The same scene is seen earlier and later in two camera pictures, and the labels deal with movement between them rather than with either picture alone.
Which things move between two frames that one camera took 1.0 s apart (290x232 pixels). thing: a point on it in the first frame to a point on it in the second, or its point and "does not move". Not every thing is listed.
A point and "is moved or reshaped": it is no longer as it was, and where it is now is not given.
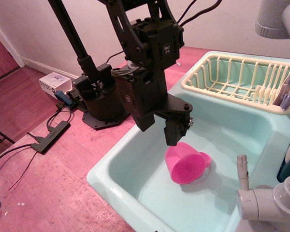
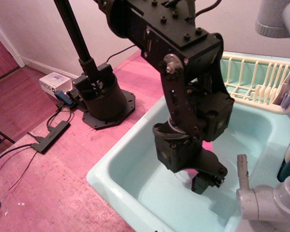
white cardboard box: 53,82 does not move
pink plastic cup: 186,164 is moved or reshaped
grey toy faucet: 268,210 does not move
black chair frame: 5,137 does not move
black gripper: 145,90 to 179,152
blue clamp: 64,97 does not move
